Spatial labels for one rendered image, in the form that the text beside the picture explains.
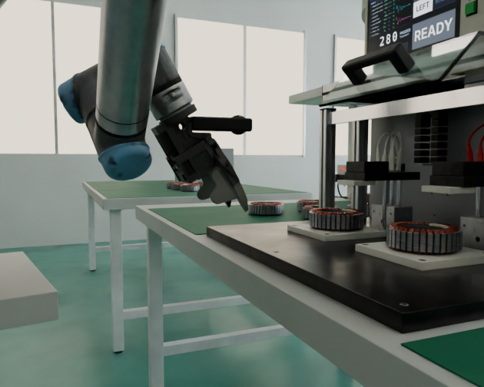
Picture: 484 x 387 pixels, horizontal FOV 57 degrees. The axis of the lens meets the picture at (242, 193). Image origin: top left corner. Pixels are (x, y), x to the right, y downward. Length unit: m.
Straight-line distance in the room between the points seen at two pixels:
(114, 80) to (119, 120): 0.07
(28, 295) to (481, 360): 0.52
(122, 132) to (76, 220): 4.66
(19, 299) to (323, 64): 5.93
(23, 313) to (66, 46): 4.85
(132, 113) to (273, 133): 5.27
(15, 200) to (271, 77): 3.35
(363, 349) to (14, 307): 0.43
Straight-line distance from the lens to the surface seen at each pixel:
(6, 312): 0.66
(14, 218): 5.32
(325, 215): 0.90
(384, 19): 1.08
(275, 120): 5.90
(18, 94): 5.32
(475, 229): 0.86
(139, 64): 0.59
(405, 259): 0.69
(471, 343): 0.49
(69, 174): 5.27
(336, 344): 0.52
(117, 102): 0.63
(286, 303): 0.61
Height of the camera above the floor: 0.92
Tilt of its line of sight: 4 degrees down
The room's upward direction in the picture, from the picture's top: straight up
